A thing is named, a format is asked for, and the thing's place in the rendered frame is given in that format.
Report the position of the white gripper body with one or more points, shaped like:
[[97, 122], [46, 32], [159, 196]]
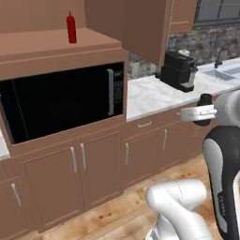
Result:
[[197, 113]]

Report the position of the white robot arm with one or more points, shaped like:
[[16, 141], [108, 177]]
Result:
[[223, 162]]

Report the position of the brown base cabinet door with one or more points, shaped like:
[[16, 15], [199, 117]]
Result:
[[181, 143], [9, 215], [101, 168], [142, 157], [51, 190]]

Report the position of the brown open cabinet door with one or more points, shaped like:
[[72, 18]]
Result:
[[137, 25]]

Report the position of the brown drawer front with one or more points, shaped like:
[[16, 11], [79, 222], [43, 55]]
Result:
[[156, 120]]

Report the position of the black coffee machine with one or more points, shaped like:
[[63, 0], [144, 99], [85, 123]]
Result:
[[178, 70]]

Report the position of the steel sink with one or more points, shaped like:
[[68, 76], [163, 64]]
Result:
[[223, 73]]

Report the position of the black tap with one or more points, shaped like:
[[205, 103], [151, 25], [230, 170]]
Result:
[[220, 57]]

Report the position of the grey window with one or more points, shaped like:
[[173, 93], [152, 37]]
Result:
[[217, 11]]

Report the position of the black microwave oven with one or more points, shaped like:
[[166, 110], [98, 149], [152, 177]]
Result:
[[59, 103]]

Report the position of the red condiment bottle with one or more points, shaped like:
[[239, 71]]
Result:
[[72, 29]]

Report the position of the brown closed wall cabinet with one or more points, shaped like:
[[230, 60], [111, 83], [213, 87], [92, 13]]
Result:
[[183, 15]]

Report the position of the brown open wall cabinet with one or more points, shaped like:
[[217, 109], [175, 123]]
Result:
[[40, 51]]

